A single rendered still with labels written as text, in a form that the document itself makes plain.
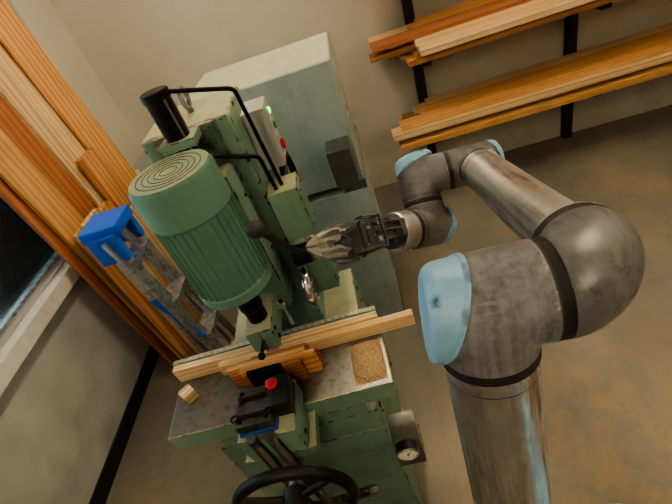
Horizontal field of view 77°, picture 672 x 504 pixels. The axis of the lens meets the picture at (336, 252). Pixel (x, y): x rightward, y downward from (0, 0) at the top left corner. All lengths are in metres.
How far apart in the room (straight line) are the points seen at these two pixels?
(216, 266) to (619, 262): 0.68
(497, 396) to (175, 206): 0.60
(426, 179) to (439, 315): 0.58
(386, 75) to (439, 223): 2.27
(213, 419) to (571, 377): 1.52
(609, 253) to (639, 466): 1.55
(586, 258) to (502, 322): 0.10
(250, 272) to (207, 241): 0.12
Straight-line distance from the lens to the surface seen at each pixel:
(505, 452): 0.60
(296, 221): 1.11
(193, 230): 0.84
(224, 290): 0.93
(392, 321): 1.13
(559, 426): 2.01
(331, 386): 1.10
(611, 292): 0.49
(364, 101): 3.19
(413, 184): 0.98
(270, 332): 1.06
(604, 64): 3.19
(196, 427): 1.22
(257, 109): 1.09
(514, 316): 0.45
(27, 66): 2.72
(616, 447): 2.01
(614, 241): 0.51
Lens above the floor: 1.78
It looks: 37 degrees down
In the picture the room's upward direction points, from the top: 21 degrees counter-clockwise
